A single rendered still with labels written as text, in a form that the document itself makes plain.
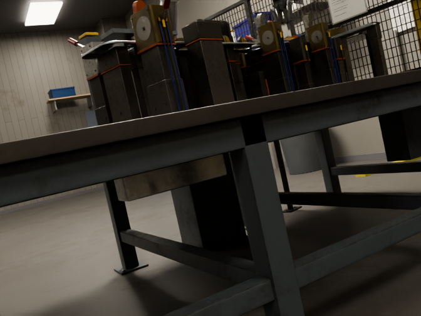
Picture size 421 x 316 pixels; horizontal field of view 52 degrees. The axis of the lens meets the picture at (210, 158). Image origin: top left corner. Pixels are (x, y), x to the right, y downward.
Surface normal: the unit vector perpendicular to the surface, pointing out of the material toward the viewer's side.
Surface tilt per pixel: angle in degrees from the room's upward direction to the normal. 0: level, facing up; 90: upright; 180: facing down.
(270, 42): 90
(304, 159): 94
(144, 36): 90
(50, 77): 90
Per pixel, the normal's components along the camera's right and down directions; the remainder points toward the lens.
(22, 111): 0.47, -0.07
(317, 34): -0.69, 0.18
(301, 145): -0.25, 0.18
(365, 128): -0.86, 0.21
